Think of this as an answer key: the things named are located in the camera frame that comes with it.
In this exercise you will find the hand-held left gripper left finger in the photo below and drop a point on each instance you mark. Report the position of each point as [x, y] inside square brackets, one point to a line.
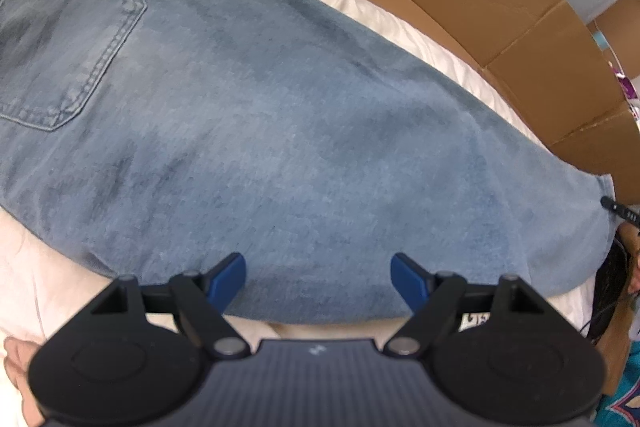
[231, 274]

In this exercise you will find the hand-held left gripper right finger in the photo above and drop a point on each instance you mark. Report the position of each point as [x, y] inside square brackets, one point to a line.
[406, 277]

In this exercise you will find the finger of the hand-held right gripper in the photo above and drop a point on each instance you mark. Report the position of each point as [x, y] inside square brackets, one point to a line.
[620, 209]

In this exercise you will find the purple and white plastic bag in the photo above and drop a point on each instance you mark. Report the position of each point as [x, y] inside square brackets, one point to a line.
[627, 87]

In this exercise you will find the teal printed garment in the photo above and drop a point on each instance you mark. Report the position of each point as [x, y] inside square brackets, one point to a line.
[620, 409]

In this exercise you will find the cream bear print bed sheet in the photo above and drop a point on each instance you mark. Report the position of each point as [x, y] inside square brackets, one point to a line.
[30, 267]

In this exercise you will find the person's bare leg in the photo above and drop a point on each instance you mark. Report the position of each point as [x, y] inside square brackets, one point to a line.
[22, 372]

